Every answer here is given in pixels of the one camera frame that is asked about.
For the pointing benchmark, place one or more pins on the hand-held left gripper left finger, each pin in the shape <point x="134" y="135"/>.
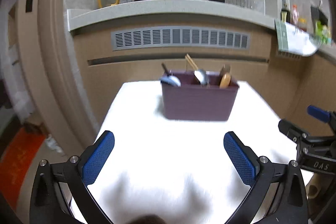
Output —
<point x="98" y="158"/>

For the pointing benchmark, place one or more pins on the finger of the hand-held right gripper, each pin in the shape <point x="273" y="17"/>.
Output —
<point x="319" y="112"/>
<point x="288" y="128"/>

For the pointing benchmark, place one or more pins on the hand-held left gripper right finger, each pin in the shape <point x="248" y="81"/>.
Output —
<point x="240" y="158"/>

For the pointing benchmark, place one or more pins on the purple plastic cutlery holder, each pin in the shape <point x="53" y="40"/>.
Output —
<point x="199" y="103"/>

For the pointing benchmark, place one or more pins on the wooden spoon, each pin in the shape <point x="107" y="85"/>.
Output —
<point x="225" y="81"/>

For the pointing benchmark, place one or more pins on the metal spoon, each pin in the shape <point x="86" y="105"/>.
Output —
<point x="201" y="76"/>

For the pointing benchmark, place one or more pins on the small translucent dark spoon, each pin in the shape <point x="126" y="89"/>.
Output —
<point x="166" y="69"/>

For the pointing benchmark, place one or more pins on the person's right hand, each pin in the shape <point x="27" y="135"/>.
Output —
<point x="309" y="193"/>

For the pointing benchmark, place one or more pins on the small grey vent grille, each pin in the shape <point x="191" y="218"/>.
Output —
<point x="287" y="55"/>

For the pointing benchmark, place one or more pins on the white textured towel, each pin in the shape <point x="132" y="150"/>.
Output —
<point x="168" y="161"/>

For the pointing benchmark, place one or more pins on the cardboard box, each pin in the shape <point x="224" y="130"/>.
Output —
<point x="35" y="124"/>

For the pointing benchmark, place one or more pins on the green and white dish towel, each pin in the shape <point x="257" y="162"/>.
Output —
<point x="294" y="40"/>

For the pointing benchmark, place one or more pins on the green packets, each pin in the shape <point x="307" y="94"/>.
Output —
<point x="323" y="32"/>

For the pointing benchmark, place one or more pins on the red floor mat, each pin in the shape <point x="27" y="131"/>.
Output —
<point x="18" y="169"/>

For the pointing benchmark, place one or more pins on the orange lidded jar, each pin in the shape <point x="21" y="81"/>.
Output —
<point x="302" y="24"/>

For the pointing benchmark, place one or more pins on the red capped bottle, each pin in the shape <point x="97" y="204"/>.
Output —
<point x="295" y="15"/>

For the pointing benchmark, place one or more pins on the dark tube with cream label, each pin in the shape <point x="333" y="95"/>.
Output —
<point x="284" y="16"/>

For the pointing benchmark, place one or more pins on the long grey vent grille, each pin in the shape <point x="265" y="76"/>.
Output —
<point x="181" y="37"/>

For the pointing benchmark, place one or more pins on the grey stone kitchen counter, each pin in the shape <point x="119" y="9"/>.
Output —
<point x="170" y="10"/>

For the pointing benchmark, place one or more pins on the black wall rack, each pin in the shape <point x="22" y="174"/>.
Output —
<point x="319" y="12"/>

